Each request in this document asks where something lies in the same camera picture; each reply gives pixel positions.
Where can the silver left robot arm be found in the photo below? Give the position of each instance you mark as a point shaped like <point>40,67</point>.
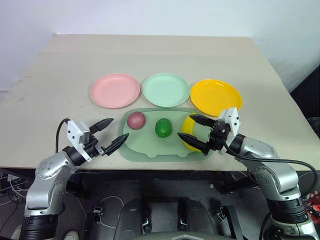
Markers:
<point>47,182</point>

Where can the light green rectangular tray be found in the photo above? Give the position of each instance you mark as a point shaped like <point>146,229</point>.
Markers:
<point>147,146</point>

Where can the yellow curved fruit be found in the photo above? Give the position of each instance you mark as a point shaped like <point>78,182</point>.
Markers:
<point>186,126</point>

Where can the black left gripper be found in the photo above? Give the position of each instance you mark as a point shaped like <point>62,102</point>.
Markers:
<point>93,148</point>

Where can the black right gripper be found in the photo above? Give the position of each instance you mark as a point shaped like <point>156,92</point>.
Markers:
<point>219,135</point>

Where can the pink round plate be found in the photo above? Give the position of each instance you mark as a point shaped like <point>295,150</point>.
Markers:
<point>113,90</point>

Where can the red round fruit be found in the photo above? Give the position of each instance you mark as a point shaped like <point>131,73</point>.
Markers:
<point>136,120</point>

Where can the green avocado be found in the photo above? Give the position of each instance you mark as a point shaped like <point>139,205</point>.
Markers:
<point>163,127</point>

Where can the black table frame bracket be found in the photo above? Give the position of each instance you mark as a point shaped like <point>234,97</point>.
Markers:
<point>237,183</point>

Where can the dark grey rounded shape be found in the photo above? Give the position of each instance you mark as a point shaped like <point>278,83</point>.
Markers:
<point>132,220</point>
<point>200,220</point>

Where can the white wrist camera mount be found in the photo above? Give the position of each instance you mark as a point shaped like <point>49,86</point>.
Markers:
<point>75,132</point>
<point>232,120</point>

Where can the white rounded floor object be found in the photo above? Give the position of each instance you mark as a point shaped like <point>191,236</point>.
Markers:
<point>72,235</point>

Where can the yellow round plate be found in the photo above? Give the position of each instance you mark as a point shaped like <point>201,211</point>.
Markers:
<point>212,96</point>

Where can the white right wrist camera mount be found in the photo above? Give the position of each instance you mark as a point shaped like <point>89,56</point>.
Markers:
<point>232,120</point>

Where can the black bulky object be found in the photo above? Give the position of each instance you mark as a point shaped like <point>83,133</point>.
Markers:
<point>315,128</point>

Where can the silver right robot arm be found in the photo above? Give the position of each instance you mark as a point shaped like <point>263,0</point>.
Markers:
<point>275,172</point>

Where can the light green round plate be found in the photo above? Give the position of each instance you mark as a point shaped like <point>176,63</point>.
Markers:
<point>165,88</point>

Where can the red electronic part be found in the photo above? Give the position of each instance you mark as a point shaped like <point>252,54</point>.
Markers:
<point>313,203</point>

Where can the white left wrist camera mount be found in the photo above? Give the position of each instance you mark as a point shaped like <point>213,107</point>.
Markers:
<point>75,132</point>

